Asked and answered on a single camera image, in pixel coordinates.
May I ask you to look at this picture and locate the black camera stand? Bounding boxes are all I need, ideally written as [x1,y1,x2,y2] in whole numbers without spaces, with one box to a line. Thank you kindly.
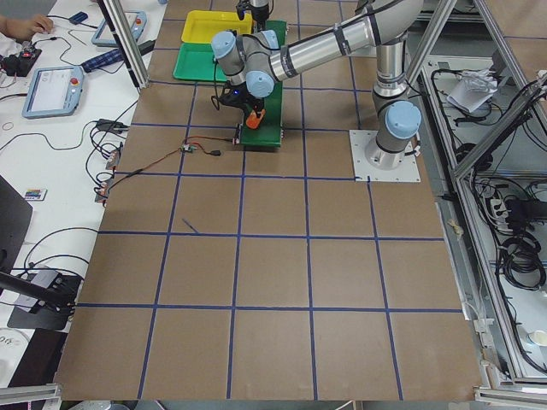
[1,179,82,331]

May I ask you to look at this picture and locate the aluminium frame post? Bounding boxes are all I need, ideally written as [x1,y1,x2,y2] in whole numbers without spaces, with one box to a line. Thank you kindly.
[97,0,150,90]

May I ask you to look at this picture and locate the black power adapter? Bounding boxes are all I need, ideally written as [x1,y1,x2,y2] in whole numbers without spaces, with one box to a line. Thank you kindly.
[138,40,156,56]

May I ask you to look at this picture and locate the near blue teach pendant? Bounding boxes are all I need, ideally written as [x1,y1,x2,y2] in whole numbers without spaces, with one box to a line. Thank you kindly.
[21,66,84,119]

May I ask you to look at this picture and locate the blue plaid folded umbrella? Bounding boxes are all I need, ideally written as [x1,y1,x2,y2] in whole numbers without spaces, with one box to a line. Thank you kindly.
[81,49,123,73]

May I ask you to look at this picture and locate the orange cylinder with 4680 label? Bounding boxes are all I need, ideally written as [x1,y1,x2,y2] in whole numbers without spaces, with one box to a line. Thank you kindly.
[245,109,266,130]

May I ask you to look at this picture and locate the green conveyor belt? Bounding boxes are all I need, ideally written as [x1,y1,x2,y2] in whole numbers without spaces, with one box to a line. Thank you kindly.
[232,19,288,149]

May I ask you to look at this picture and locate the yellow plastic tray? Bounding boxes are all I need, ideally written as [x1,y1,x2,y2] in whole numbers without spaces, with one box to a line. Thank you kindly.
[181,10,253,44]

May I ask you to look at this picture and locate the far blue teach pendant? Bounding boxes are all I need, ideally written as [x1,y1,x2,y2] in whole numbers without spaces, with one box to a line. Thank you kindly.
[91,9,148,48]

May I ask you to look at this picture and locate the small colour card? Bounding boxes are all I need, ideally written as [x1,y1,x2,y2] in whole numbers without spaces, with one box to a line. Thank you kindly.
[23,189,48,202]

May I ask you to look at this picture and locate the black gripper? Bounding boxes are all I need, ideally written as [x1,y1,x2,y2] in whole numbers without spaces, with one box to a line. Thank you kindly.
[213,83,265,124]
[237,0,270,24]

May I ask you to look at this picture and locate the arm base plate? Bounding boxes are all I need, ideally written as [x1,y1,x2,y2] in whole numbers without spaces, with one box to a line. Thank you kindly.
[349,130,421,183]

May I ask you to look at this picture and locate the green plastic tray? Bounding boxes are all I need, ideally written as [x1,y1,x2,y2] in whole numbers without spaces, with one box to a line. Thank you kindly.
[173,43,226,82]

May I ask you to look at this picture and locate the person forearm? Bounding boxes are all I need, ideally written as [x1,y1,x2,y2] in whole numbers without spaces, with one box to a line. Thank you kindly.
[1,14,54,41]

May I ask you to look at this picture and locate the white power strip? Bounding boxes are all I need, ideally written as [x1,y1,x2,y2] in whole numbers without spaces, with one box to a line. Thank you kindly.
[486,197,509,229]

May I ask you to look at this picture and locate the coiled black cables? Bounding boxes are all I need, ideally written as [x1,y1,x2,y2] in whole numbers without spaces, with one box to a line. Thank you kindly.
[497,232,544,291]

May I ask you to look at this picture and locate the crumpled white paper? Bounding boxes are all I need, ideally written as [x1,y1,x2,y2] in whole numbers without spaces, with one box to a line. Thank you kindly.
[447,69,498,114]

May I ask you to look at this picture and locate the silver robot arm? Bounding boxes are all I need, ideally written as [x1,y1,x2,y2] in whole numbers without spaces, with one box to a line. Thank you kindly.
[236,0,274,25]
[211,1,423,171]

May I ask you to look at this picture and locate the red black power cable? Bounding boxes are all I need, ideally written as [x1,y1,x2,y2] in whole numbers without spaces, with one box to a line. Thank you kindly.
[102,135,235,189]

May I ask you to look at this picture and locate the small motor controller board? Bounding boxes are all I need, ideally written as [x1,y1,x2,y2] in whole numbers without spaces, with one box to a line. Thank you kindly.
[181,144,197,153]

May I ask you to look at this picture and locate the blue teach pendant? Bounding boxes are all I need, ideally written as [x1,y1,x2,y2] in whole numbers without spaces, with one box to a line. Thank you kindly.
[21,66,84,119]
[91,9,148,48]

